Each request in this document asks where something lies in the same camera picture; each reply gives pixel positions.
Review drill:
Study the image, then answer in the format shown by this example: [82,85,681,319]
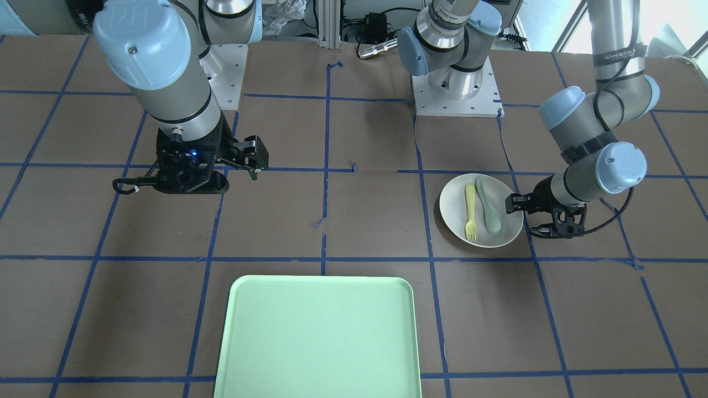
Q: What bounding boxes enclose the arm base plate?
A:
[200,44,248,111]
[410,58,505,118]

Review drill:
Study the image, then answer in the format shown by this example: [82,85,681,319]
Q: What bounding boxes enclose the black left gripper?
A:
[506,177,587,239]

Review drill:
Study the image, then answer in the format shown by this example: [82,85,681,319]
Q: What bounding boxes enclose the light green plastic spoon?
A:
[475,179,502,237]

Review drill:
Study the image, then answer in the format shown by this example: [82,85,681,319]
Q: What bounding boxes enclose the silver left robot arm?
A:
[397,1,660,239]

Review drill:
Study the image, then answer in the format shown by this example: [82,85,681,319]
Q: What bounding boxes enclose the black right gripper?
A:
[153,115,269,194]

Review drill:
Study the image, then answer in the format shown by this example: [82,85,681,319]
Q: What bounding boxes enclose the light green plastic tray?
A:
[214,275,422,397]

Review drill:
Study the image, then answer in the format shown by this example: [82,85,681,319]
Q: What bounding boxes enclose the white round plate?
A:
[438,173,524,248]

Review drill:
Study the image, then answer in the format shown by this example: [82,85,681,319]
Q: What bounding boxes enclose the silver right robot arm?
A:
[66,1,269,195]

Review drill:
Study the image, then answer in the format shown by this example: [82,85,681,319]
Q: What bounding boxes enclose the yellow plastic fork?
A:
[464,184,477,243]

